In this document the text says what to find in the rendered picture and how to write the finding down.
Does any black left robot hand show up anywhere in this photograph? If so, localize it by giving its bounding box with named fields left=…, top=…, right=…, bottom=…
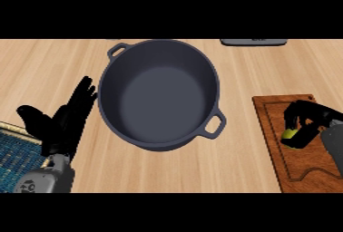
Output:
left=17, top=75, right=100, bottom=162

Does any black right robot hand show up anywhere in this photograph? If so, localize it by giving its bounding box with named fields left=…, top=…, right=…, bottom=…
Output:
left=280, top=100, right=343, bottom=150

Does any green pear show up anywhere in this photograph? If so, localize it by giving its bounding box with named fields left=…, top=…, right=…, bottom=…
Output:
left=280, top=128, right=305, bottom=150

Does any brown wooden cutting board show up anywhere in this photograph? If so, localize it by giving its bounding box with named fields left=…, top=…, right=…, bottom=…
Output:
left=250, top=93, right=343, bottom=194

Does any dark grey oval pot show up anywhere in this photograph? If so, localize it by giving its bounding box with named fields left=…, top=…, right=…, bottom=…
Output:
left=97, top=39, right=228, bottom=152

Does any blue woven placemat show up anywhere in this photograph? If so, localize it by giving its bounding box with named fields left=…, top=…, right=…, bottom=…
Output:
left=0, top=121, right=52, bottom=194

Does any dark grey flat appliance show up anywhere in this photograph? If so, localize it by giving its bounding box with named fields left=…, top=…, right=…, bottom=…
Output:
left=219, top=38, right=289, bottom=47

